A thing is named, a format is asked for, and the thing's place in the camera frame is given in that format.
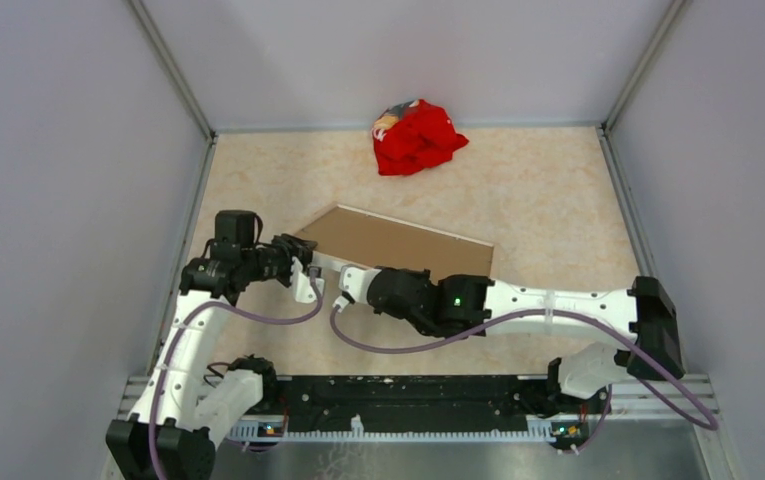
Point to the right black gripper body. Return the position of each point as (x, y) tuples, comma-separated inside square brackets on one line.
[(420, 276)]

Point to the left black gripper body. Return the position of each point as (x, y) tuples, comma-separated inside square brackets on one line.
[(274, 261)]

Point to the brown frame backing board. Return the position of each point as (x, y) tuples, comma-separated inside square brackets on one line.
[(402, 242)]

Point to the light wooden picture frame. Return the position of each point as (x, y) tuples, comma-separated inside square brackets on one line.
[(382, 218)]

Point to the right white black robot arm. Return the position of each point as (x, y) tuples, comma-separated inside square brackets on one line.
[(632, 333)]

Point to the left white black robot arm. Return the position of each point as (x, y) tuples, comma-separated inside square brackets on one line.
[(172, 432)]

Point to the crumpled red cloth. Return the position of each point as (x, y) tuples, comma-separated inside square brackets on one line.
[(414, 136)]

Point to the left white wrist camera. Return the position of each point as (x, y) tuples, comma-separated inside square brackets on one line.
[(306, 282)]

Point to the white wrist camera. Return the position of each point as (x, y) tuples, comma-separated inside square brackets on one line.
[(354, 283), (306, 282)]

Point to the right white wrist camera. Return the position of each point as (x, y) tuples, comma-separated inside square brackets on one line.
[(354, 283)]

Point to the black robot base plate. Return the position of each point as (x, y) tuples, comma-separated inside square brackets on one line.
[(429, 404)]

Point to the aluminium rail with cable duct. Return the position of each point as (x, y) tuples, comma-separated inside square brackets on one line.
[(654, 431)]

